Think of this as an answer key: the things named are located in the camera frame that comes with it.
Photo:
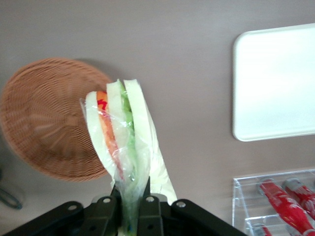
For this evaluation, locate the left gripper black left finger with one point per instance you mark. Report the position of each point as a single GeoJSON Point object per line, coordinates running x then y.
{"type": "Point", "coordinates": [104, 216]}

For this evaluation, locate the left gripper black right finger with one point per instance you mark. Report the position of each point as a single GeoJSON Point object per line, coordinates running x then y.
{"type": "Point", "coordinates": [151, 216]}

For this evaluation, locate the triangle sandwich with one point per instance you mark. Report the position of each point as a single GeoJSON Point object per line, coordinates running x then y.
{"type": "Point", "coordinates": [115, 110]}

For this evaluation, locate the round brown wicker basket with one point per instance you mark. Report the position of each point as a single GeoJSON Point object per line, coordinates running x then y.
{"type": "Point", "coordinates": [49, 123]}

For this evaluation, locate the cream plastic tray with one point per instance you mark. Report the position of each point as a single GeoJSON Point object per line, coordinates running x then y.
{"type": "Point", "coordinates": [273, 86]}

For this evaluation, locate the clear acrylic bottle rack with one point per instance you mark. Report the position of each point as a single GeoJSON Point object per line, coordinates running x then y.
{"type": "Point", "coordinates": [240, 196]}

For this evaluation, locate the red cola bottle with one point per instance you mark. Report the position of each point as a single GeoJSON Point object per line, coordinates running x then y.
{"type": "Point", "coordinates": [261, 231]}
{"type": "Point", "coordinates": [283, 206]}
{"type": "Point", "coordinates": [304, 196]}

